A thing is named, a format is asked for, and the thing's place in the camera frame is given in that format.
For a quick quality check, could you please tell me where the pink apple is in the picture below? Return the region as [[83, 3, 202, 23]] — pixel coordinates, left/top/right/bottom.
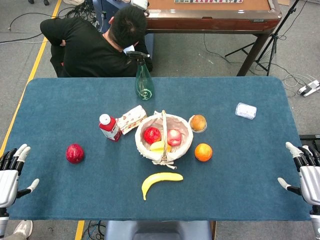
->
[[166, 129, 183, 147]]

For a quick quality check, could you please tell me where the white device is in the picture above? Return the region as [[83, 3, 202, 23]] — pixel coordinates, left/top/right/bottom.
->
[[130, 0, 149, 11]]

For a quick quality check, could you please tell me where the grey blue robot chest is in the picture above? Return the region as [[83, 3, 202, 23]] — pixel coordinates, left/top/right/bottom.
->
[[103, 220, 213, 240]]

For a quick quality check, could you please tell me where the black flat object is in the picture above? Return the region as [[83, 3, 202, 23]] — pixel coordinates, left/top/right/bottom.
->
[[299, 134, 320, 151]]

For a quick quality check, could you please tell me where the red bottle with white cap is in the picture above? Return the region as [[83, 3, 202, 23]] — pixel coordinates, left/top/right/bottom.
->
[[98, 113, 123, 142]]

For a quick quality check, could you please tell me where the black cable bundle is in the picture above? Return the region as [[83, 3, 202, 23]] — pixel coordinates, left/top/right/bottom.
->
[[59, 0, 101, 28]]

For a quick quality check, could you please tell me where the row of mahjong tiles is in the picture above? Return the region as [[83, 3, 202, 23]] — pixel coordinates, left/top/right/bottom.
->
[[174, 0, 244, 4]]

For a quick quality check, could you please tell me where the blue table cloth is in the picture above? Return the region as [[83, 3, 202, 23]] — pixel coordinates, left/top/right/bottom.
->
[[4, 76, 312, 222]]

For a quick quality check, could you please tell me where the brown wooden mahjong table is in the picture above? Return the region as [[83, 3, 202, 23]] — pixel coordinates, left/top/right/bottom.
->
[[143, 0, 283, 77]]

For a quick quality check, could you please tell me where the clear plastic box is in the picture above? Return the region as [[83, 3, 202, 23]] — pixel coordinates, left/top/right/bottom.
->
[[234, 102, 258, 120]]

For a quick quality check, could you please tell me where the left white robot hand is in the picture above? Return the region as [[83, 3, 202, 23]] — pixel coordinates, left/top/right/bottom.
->
[[0, 143, 40, 209]]

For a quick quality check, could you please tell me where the wicker basket with white liner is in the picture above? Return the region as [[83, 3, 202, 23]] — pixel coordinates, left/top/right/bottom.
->
[[134, 109, 195, 170]]

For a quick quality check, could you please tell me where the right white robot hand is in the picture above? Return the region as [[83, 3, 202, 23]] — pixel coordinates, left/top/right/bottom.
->
[[277, 141, 320, 207]]

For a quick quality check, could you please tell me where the black tripod stand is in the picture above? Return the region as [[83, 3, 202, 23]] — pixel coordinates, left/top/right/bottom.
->
[[224, 0, 301, 77]]

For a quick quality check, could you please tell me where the white cable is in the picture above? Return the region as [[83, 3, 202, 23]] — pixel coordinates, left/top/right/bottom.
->
[[282, 73, 320, 98]]

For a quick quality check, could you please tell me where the white red printed snack packet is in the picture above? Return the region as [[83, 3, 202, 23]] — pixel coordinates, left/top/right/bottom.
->
[[116, 104, 148, 135]]

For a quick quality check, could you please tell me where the grey sneaker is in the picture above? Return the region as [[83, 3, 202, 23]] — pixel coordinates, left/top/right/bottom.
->
[[12, 219, 34, 240]]

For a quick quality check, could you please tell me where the white power strip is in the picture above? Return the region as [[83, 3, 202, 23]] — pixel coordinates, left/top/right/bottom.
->
[[296, 79, 320, 98]]

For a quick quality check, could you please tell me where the yellow banana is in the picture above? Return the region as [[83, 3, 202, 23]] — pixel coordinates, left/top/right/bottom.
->
[[141, 172, 184, 201]]

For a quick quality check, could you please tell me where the dark red crinkled fruit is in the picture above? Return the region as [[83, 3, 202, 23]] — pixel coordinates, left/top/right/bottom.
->
[[65, 143, 85, 165]]

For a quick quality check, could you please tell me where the bright orange fruit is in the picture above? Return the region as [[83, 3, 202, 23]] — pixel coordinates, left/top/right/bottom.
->
[[194, 143, 214, 162]]

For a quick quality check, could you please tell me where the yellow fruit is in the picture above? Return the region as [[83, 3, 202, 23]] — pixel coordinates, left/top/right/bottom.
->
[[149, 140, 172, 154]]

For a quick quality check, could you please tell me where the person in black clothes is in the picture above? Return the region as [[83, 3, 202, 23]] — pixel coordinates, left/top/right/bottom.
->
[[39, 5, 154, 78]]

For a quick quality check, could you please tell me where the green spray bottle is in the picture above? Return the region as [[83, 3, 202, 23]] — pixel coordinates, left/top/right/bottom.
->
[[125, 50, 155, 101]]

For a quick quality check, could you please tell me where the red crinkled fruit with specks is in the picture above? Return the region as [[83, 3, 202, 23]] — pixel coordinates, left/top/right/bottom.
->
[[143, 126, 162, 145]]

